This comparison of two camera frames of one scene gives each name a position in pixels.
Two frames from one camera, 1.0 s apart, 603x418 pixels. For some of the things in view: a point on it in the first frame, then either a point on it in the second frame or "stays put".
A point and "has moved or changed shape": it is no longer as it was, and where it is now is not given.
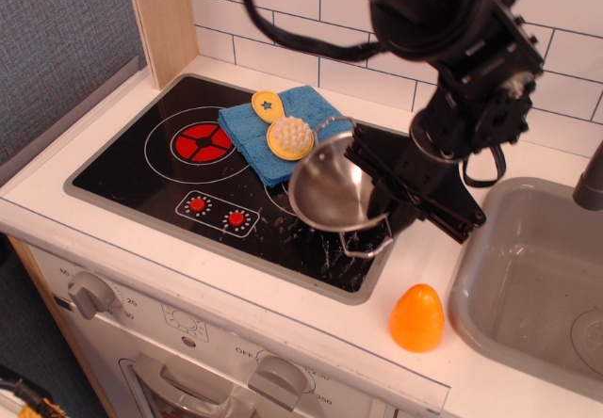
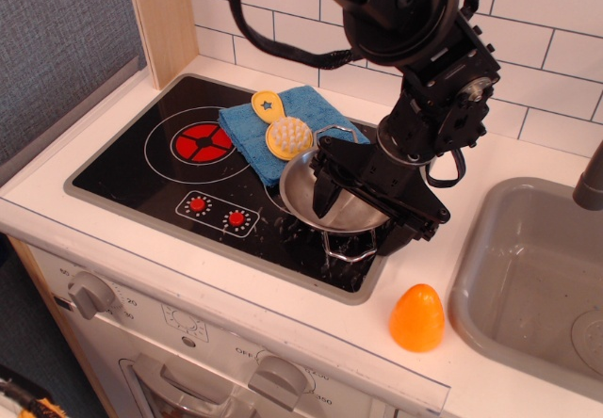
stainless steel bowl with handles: x=329 y=191 has moved or changed shape
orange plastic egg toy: x=416 y=318 stays put
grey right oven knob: x=279 y=381 stays put
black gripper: x=413 y=185 → x=403 y=192
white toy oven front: x=156 y=357 stays put
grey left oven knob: x=90 y=294 stays put
